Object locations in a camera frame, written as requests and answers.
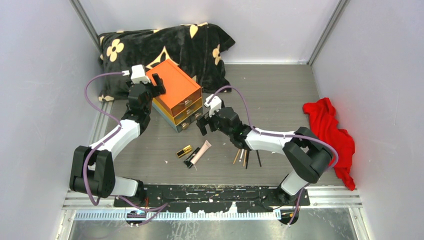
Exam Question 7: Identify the gold makeup pencil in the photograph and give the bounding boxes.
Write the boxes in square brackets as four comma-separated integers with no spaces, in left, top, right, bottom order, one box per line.
[240,150,248,168]

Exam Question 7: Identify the black floral plush pillow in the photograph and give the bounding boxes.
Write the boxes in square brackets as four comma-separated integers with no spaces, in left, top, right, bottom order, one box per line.
[98,22,236,102]

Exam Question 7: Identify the white makeup pencil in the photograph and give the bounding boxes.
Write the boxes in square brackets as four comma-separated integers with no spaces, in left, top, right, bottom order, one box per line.
[238,149,245,162]

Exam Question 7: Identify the gold lipstick case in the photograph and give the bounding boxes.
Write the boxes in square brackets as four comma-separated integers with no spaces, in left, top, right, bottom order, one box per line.
[176,145,193,158]

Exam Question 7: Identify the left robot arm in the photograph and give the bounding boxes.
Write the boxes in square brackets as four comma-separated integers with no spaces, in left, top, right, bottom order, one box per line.
[69,73,166,207]

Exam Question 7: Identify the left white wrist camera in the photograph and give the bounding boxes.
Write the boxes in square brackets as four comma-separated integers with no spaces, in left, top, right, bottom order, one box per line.
[130,64,150,84]

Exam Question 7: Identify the black mascara tube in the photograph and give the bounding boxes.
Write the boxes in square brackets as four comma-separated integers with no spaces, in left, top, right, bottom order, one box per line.
[183,147,200,169]

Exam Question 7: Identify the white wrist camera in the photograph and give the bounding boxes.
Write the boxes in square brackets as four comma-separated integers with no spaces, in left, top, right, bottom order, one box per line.
[130,64,150,84]
[203,94,223,117]

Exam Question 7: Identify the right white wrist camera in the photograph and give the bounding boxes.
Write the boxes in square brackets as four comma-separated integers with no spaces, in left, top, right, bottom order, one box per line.
[203,94,223,117]

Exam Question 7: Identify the red cloth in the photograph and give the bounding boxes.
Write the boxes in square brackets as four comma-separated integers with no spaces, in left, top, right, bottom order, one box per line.
[302,97,356,191]

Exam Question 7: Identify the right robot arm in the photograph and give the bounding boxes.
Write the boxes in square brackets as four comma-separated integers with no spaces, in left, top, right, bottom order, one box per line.
[196,107,334,206]

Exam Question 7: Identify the pink cream tube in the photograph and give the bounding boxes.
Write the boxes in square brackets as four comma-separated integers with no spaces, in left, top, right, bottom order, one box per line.
[190,140,212,165]

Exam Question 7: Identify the wooden brown pencil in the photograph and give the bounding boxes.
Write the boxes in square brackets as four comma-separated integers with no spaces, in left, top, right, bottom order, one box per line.
[232,149,242,165]

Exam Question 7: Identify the orange drawer organizer box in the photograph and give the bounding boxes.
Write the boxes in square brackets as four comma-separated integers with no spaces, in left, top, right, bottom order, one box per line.
[146,59,203,133]

